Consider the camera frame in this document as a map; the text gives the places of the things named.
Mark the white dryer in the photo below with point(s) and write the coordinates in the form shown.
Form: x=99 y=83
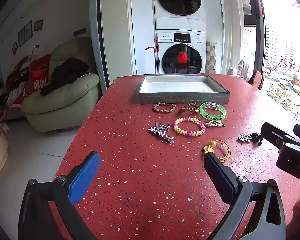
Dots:
x=180 y=22

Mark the white garment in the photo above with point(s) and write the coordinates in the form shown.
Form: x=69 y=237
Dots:
x=243 y=68

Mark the checkered cloth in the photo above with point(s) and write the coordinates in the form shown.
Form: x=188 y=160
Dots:
x=210 y=57

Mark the small bow hair clip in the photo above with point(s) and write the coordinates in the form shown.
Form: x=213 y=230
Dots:
x=213 y=124

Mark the red window stickers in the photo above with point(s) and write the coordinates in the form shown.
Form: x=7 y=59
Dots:
x=298 y=85

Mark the grey jewelry tray box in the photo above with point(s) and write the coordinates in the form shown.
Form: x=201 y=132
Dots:
x=165 y=98

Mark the small red picture frame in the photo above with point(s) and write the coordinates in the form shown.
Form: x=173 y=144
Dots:
x=38 y=25

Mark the small dark picture frame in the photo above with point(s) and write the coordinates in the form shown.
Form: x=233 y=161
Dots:
x=14 y=48

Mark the tall picture frame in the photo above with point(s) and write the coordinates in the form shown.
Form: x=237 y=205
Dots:
x=28 y=30
x=21 y=38

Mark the dark clothes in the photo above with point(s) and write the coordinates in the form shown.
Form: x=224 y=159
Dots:
x=67 y=72

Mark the silver rhinestone hair clip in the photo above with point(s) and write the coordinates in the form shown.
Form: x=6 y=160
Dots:
x=162 y=130

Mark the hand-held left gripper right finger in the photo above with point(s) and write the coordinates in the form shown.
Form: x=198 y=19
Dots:
x=223 y=178

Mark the white curtain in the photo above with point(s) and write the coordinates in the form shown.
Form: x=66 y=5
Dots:
x=233 y=30

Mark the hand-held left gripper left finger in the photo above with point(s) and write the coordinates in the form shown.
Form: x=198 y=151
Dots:
x=86 y=177

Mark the pale green armchair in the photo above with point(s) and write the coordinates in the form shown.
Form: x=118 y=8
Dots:
x=62 y=105

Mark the red printed blanket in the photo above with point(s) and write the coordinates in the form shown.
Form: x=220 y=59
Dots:
x=38 y=75

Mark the thin metal stand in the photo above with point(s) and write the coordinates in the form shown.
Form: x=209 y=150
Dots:
x=33 y=52

